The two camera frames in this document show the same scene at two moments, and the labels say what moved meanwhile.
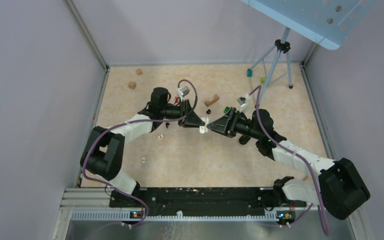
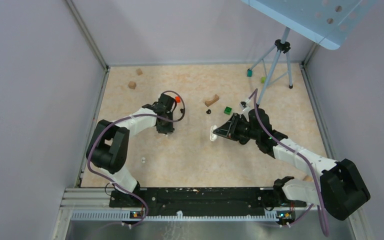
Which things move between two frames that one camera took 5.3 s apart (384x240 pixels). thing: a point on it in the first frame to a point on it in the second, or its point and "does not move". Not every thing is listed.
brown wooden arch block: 208,103 does not move
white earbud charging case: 203,129 to 213,137
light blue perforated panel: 328,22 does not move
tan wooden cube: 132,85 does not move
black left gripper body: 184,108 to 166,127
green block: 227,109 does not move
